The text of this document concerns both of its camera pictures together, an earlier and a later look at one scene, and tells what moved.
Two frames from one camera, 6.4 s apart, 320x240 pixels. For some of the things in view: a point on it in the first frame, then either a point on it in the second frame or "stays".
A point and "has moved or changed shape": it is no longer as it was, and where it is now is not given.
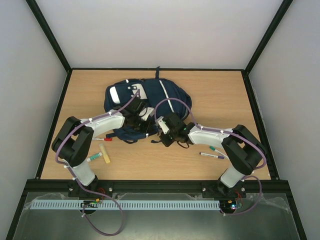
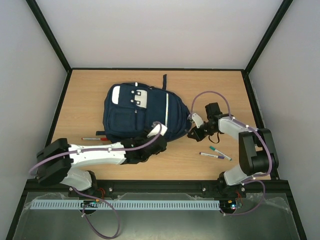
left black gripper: [145, 129] → [140, 139]
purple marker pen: [211, 155] stays
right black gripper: [166, 135] → [200, 131]
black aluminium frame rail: [155, 186] stays
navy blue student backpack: [165, 96] has moved or changed shape
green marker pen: [213, 148] stays
